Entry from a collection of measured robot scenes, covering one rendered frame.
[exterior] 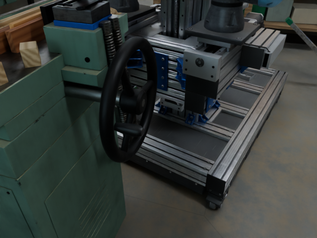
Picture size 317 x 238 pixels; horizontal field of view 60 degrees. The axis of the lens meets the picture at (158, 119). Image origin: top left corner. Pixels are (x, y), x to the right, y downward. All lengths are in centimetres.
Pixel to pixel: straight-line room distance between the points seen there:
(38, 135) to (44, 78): 13
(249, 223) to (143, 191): 54
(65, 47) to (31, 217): 41
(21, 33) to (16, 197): 38
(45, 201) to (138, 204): 75
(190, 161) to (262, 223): 45
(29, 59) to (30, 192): 30
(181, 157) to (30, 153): 83
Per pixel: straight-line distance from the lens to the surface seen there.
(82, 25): 64
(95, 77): 64
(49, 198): 77
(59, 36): 68
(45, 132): 68
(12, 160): 63
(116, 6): 132
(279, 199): 158
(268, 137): 194
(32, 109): 64
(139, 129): 52
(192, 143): 145
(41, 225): 79
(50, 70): 66
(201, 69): 101
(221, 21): 107
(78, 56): 67
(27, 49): 63
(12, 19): 83
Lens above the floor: 115
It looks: 36 degrees down
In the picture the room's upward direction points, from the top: straight up
